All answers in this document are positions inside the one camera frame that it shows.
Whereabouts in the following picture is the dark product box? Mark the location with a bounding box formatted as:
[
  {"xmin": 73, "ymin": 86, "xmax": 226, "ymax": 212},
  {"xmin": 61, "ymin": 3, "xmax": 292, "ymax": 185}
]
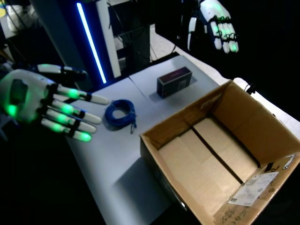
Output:
[{"xmin": 156, "ymin": 67, "xmax": 193, "ymax": 98}]

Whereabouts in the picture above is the blue cable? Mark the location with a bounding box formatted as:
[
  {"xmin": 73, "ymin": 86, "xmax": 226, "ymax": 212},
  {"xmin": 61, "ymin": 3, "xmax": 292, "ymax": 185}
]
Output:
[{"xmin": 104, "ymin": 99, "xmax": 138, "ymax": 135}]

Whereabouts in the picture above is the brown cardboard box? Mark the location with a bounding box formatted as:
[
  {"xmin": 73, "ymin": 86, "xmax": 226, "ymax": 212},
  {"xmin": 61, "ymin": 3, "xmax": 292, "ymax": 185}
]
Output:
[{"xmin": 139, "ymin": 79, "xmax": 300, "ymax": 225}]

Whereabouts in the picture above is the blue-white light strip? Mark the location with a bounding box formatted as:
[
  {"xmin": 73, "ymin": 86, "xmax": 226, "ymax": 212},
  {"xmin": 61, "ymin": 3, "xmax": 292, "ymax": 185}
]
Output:
[{"xmin": 76, "ymin": 2, "xmax": 107, "ymax": 84}]

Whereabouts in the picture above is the black table clamp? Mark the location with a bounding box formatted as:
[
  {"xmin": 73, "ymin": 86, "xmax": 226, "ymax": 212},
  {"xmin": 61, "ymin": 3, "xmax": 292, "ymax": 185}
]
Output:
[{"xmin": 245, "ymin": 82, "xmax": 257, "ymax": 94}]

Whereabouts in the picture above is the white stand column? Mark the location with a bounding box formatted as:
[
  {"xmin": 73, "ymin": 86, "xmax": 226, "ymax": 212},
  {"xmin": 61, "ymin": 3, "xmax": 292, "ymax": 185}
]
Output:
[{"xmin": 30, "ymin": 0, "xmax": 122, "ymax": 94}]

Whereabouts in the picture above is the black metal frame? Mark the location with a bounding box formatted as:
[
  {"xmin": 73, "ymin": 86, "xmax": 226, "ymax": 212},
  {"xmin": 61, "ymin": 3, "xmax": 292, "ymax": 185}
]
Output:
[{"xmin": 107, "ymin": 0, "xmax": 152, "ymax": 64}]

